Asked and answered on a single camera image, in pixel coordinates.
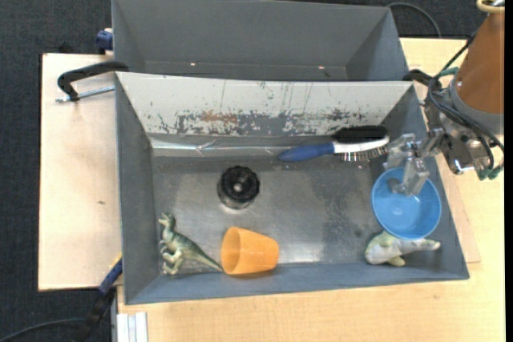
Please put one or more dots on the black ribbed round cap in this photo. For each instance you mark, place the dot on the black ribbed round cap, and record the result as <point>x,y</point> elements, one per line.
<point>239,185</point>

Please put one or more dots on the pale wood board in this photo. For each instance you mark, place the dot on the pale wood board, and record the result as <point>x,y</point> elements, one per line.
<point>78,180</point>

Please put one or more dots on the orange plastic cup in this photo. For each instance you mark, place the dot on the orange plastic cup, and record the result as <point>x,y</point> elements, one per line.
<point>250,251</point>

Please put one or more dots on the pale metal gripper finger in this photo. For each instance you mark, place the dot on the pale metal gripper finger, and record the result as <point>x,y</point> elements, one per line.
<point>402,150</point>
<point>414,176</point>

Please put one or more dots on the green toy dinosaur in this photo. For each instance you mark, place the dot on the green toy dinosaur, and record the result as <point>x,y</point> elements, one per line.
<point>180,244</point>

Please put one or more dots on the blue and white scrubbing brush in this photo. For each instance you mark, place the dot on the blue and white scrubbing brush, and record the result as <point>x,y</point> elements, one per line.
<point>320,150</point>

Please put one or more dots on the blue bowl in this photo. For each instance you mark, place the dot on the blue bowl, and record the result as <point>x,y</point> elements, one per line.
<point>405,214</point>

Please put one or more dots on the grey metal bin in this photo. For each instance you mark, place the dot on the grey metal bin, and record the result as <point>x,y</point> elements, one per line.
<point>280,188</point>

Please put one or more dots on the white and green toy animal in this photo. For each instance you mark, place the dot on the white and green toy animal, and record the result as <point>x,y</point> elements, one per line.
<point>386,250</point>

